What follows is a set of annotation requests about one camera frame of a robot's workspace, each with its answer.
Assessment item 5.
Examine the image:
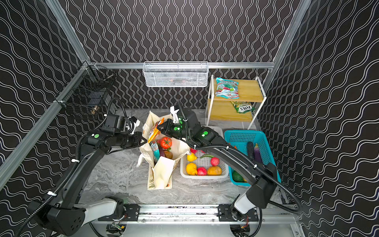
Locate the red tomato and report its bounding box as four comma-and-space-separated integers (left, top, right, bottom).
159, 137, 172, 150

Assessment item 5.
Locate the brown potato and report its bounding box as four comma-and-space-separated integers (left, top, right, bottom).
164, 150, 173, 160

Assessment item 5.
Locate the light purple eggplant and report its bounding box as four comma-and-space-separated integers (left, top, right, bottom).
159, 148, 166, 157

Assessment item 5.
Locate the cream canvas grocery bag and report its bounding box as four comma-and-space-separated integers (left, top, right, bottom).
137, 111, 190, 190

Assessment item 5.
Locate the small green red snack bag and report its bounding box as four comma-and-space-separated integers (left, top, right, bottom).
150, 141, 160, 164

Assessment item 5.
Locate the orange Fox's candy bag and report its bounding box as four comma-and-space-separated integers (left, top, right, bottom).
148, 118, 164, 143

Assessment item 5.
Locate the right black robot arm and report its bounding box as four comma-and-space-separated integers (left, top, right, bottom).
157, 119, 301, 221

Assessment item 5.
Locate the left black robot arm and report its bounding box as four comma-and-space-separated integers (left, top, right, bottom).
15, 130, 148, 237

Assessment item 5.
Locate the green Fox's candy bag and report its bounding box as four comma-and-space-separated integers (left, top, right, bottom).
231, 101, 255, 114

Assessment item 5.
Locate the small yellow lemon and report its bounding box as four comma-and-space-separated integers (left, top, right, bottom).
187, 152, 197, 163

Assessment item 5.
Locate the green chili pepper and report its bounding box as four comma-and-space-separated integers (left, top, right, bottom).
200, 154, 214, 159

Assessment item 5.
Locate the white plastic fruit basket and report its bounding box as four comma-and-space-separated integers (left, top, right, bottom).
180, 125, 230, 179

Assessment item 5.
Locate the yellow bumpy lemon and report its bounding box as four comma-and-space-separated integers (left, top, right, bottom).
186, 163, 198, 176

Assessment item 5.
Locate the red apple front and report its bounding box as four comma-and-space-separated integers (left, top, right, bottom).
197, 167, 207, 176

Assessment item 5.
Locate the yellow orange mango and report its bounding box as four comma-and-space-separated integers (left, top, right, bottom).
207, 166, 223, 176

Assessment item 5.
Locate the teal plastic vegetable basket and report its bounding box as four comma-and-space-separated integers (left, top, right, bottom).
224, 129, 282, 187

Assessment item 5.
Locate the dark green cucumber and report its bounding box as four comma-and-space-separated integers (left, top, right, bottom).
247, 141, 255, 161

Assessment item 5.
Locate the green avocado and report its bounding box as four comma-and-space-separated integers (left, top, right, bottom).
232, 170, 244, 183

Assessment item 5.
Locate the white wooden two-tier shelf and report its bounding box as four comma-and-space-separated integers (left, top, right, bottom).
205, 75, 267, 129

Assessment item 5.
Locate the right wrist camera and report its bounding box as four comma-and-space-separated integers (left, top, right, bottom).
170, 103, 199, 127

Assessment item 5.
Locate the white wire wall basket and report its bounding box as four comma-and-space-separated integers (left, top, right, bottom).
143, 61, 209, 87

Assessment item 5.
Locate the black wire wall basket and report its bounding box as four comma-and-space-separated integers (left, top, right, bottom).
57, 65, 116, 120

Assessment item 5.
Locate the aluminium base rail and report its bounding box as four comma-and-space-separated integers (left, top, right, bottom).
115, 204, 298, 225

